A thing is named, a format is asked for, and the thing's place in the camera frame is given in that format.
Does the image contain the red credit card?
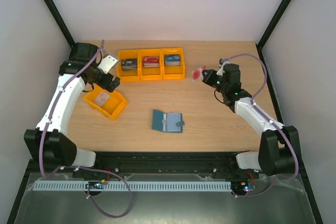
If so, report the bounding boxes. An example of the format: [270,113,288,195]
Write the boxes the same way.
[192,66,206,81]

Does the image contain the teal leather card holder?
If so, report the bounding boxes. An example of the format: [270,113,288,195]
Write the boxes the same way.
[152,110,185,133]

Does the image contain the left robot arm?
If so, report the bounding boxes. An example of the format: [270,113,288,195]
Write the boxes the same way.
[24,42,120,178]

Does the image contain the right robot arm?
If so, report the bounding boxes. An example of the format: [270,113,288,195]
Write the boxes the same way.
[202,62,300,178]

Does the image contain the pink card in loose bin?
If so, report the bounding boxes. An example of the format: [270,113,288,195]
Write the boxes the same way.
[93,91,110,107]

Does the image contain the black card stack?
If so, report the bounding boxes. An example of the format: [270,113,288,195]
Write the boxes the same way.
[121,58,138,71]

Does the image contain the blue card stack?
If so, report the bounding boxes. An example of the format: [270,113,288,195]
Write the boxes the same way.
[164,54,181,66]

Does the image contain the red card stack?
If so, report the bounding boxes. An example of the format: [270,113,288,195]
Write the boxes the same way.
[142,56,160,68]

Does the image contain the loose yellow bin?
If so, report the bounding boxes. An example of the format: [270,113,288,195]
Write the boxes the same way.
[83,84,128,120]

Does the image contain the right yellow bin in row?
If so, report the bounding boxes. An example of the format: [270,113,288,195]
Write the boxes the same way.
[160,48,185,80]

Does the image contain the middle yellow bin in row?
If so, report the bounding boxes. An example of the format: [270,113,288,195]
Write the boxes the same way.
[139,49,163,81]

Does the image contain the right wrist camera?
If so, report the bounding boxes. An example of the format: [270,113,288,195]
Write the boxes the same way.
[216,58,229,76]

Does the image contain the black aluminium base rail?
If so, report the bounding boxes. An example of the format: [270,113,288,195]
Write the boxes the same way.
[73,151,263,179]

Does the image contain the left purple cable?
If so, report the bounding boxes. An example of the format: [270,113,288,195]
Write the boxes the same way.
[38,39,133,218]

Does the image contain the slotted white cable duct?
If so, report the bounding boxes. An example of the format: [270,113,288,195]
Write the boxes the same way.
[32,180,232,192]

